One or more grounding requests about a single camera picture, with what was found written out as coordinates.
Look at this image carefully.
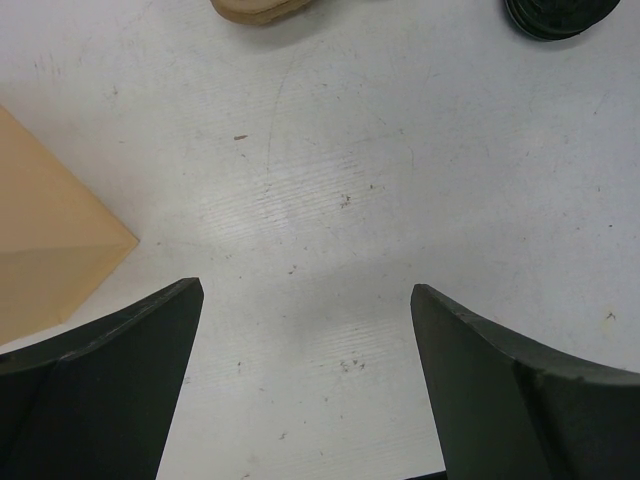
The brown paper bag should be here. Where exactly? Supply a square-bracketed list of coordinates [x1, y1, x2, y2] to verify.
[1, 110, 138, 343]

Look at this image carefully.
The brown pulp cup carrier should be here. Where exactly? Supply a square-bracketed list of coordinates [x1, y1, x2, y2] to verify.
[211, 0, 311, 26]

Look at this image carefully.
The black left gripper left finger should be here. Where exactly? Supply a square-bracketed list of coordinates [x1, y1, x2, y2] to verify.
[1, 278, 204, 479]

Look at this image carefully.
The stack of black lids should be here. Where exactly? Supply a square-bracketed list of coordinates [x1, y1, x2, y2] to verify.
[504, 0, 620, 41]

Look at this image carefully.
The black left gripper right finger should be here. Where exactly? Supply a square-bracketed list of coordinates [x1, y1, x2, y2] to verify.
[411, 284, 639, 479]

